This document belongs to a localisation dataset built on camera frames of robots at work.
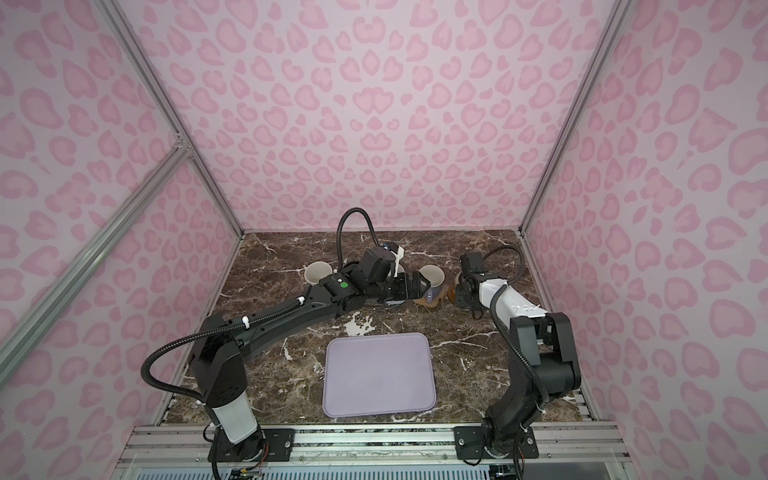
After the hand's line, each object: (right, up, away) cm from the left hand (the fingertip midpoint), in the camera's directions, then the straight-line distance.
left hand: (423, 282), depth 77 cm
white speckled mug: (-33, +2, +19) cm, 38 cm away
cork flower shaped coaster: (+10, -5, +24) cm, 26 cm away
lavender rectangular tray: (-12, -26, +7) cm, 30 cm away
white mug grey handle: (+6, 0, +18) cm, 19 cm away
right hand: (+16, -6, +16) cm, 23 cm away
